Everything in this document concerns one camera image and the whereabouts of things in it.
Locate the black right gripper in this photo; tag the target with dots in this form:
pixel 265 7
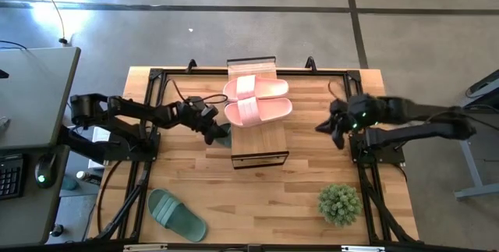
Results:
pixel 358 111

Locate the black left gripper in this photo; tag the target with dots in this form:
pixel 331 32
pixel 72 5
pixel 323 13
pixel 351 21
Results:
pixel 195 113

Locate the green slide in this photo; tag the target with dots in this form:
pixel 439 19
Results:
pixel 225 143
pixel 175 215

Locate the pink slide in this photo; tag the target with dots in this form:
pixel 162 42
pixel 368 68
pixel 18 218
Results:
pixel 253 111
pixel 253 87

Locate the wooden shelf black metal frame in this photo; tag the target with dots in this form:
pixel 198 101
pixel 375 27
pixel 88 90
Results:
pixel 259 146

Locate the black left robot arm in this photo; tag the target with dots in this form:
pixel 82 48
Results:
pixel 128 111

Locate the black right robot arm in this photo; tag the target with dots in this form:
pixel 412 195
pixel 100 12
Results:
pixel 421 133

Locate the artificial green plant ball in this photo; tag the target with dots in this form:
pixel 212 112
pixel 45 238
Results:
pixel 340 205

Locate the white box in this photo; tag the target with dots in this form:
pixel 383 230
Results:
pixel 95 137

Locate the white capped bottle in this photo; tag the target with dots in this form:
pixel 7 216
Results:
pixel 87 176

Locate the teal round object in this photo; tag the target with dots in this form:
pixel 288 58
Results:
pixel 69 183

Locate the black flat device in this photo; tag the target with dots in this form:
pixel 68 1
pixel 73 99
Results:
pixel 485 84

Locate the black computer mouse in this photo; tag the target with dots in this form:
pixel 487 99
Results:
pixel 44 172

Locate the light grey desk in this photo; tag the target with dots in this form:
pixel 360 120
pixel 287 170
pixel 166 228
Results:
pixel 35 96

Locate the black caster wheel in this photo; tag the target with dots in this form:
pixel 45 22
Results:
pixel 56 230

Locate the dark grey desk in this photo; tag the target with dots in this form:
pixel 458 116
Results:
pixel 23 213

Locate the black keyboard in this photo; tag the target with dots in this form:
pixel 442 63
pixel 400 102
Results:
pixel 9 178

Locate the black aluminium table frame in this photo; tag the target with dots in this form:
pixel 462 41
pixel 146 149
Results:
pixel 210 72

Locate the silver metal bracket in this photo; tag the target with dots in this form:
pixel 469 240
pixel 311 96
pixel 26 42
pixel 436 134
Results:
pixel 362 248
pixel 144 247

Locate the grey metal table frame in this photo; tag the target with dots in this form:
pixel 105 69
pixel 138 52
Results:
pixel 479 191

